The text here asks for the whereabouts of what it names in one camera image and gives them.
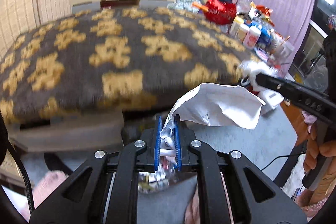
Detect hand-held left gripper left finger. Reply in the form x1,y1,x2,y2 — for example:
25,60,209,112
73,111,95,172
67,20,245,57
30,116,163,224

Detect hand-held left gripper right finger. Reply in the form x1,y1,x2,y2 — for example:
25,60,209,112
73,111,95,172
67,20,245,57
174,114,307,224

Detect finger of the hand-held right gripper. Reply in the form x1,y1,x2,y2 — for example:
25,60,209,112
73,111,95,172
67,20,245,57
255,72,298,102

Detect clear plastic bag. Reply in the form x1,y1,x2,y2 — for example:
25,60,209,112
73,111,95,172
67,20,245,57
238,60,279,87

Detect black trash bin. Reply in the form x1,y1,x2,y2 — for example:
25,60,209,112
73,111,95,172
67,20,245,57
137,156,198,197

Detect white paper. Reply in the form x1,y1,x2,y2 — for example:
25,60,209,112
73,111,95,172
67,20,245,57
160,83,266,159

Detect person's right hand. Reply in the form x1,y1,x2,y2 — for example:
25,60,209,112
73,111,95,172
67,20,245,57
303,123,336,176

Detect white box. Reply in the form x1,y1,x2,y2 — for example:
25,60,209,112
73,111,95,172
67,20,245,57
258,90,284,116

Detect blue package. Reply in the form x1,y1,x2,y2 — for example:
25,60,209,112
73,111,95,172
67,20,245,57
259,27,275,49

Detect white bottle red label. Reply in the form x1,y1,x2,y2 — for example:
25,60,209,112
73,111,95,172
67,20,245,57
242,25,262,49

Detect red shiny bag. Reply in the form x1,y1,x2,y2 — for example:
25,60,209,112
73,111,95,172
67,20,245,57
203,0,237,25

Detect grey bed base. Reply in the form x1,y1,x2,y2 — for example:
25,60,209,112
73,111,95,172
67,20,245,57
8,111,126,153

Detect brown bear print blanket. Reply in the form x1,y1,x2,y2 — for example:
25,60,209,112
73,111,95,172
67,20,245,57
0,6,263,125

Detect floral cloth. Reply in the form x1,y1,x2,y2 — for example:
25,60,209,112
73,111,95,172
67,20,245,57
167,0,204,11

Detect thin black floor cable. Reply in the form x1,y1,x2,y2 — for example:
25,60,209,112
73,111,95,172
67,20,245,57
259,153,305,172

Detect black braided cable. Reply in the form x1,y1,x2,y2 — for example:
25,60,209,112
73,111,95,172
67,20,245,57
0,114,35,215

